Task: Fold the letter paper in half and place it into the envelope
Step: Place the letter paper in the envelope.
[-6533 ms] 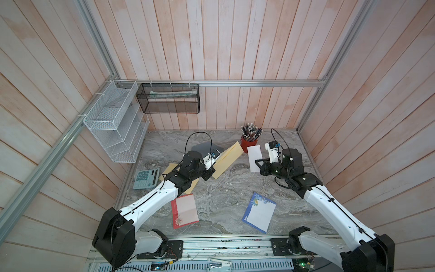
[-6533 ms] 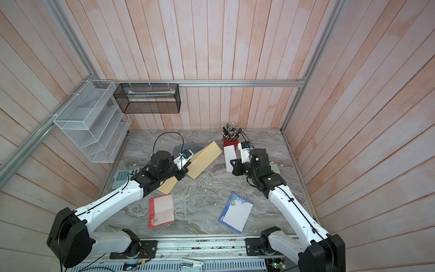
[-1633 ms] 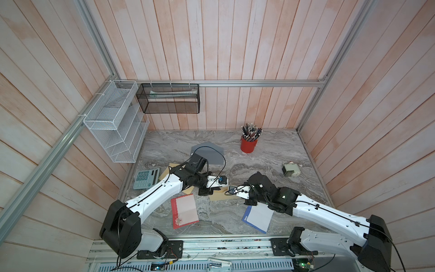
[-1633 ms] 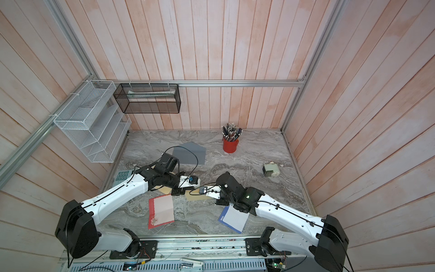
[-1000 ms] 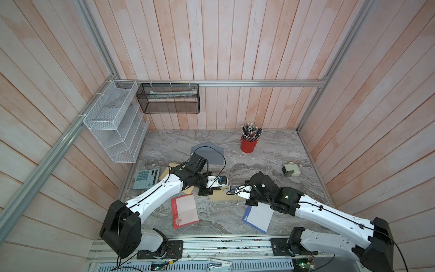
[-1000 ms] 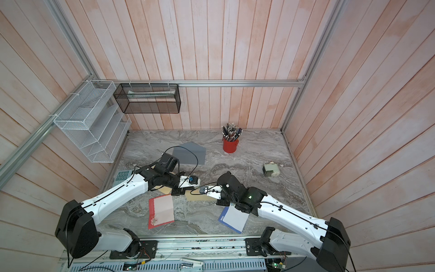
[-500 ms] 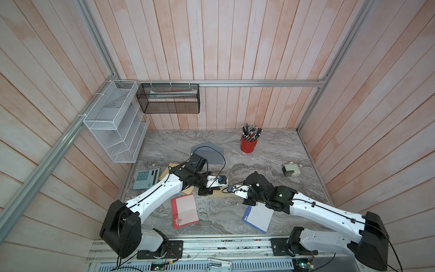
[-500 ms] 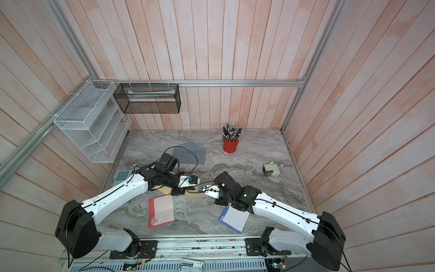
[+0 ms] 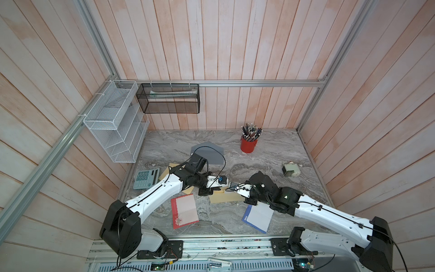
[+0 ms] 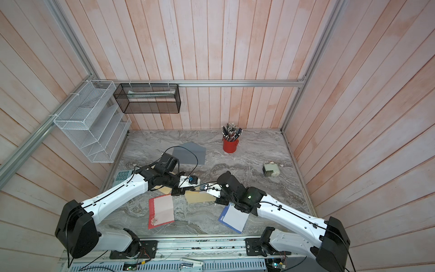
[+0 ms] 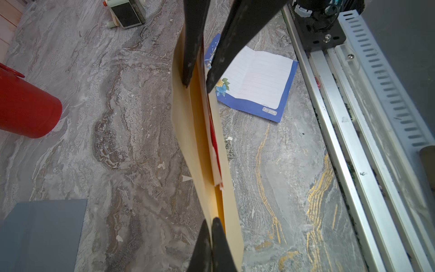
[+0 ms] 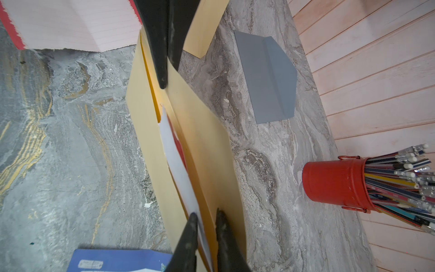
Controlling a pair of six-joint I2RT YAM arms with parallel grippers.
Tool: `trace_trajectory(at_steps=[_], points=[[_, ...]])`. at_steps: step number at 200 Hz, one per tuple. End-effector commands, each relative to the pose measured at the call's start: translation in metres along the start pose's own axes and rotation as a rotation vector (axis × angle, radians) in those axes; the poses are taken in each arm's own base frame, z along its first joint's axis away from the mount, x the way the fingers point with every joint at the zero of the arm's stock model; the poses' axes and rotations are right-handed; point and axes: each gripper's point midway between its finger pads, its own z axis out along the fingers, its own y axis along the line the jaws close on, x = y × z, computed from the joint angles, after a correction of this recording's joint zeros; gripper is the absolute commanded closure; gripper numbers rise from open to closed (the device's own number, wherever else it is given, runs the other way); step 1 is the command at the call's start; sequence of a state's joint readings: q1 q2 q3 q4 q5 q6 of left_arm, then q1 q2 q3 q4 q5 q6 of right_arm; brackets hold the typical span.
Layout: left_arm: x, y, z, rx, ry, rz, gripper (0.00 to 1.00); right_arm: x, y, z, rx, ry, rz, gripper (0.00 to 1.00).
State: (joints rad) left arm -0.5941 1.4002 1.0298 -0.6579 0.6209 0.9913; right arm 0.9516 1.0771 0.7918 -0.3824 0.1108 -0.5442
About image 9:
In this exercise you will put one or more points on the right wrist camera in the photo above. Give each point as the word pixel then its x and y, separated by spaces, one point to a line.
pixel 241 189

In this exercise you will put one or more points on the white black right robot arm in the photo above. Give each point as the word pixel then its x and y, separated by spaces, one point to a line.
pixel 367 241

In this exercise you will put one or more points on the teal desk calculator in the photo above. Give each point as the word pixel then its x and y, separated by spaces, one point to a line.
pixel 146 179

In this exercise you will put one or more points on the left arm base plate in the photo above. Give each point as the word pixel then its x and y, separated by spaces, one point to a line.
pixel 171 249

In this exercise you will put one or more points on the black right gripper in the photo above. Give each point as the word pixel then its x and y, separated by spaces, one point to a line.
pixel 250 182

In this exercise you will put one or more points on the grey paper envelope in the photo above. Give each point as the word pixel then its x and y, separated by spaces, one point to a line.
pixel 210 151

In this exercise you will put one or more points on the red pencil cup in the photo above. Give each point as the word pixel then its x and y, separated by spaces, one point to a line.
pixel 247 146

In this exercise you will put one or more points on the black mesh wall basket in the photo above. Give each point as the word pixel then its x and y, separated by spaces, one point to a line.
pixel 170 106

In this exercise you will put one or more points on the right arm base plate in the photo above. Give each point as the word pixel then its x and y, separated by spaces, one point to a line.
pixel 284 247

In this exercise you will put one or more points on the paper inside black basket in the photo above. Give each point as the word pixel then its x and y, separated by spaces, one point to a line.
pixel 173 94

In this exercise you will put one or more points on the aluminium frame rail front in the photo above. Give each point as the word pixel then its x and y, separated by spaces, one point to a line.
pixel 200 248

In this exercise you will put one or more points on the white wire mesh shelf rack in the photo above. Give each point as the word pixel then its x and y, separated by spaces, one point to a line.
pixel 117 121

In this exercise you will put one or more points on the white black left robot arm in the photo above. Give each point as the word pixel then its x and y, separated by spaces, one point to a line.
pixel 121 229

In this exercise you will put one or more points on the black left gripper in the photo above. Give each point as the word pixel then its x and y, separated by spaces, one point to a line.
pixel 206 191

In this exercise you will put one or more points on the bunch of pencils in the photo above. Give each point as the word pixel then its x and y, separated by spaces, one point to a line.
pixel 251 132

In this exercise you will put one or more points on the yellow envelope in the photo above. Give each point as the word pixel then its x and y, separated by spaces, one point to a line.
pixel 162 176
pixel 222 196

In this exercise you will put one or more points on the blue bordered letter paper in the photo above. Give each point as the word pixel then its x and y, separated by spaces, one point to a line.
pixel 258 216

